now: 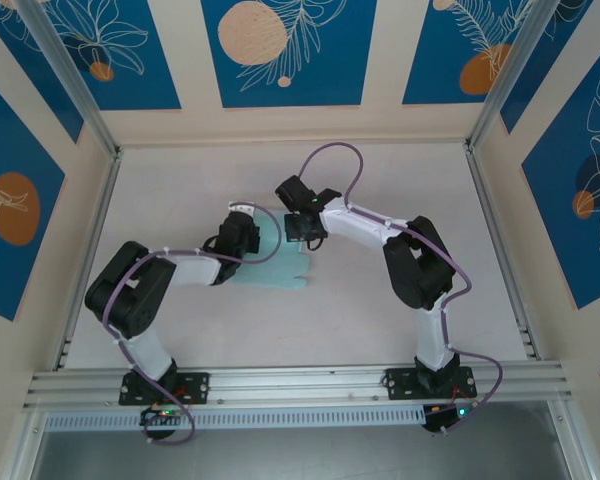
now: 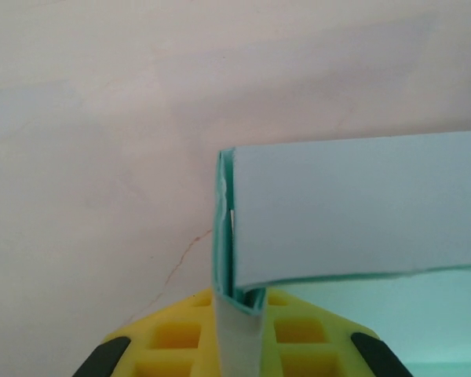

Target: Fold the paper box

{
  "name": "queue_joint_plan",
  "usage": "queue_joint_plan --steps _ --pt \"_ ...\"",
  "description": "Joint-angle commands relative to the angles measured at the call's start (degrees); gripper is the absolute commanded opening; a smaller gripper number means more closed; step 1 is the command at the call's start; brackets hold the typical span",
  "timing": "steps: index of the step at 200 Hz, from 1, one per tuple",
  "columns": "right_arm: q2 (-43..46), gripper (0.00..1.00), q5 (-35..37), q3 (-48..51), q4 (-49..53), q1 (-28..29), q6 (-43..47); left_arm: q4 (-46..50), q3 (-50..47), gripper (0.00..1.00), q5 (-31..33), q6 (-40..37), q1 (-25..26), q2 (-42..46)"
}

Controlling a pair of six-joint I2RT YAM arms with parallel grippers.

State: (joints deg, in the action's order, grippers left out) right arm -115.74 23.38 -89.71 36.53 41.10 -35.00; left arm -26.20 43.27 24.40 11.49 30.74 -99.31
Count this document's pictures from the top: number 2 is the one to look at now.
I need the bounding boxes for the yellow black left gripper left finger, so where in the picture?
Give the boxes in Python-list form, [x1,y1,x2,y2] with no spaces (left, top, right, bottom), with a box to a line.
[72,288,221,377]

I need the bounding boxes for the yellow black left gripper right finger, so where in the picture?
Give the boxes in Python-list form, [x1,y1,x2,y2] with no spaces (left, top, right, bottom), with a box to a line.
[260,287,412,377]

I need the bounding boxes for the teal paper box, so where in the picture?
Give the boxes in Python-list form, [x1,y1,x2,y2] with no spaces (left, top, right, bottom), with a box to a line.
[210,129,471,377]

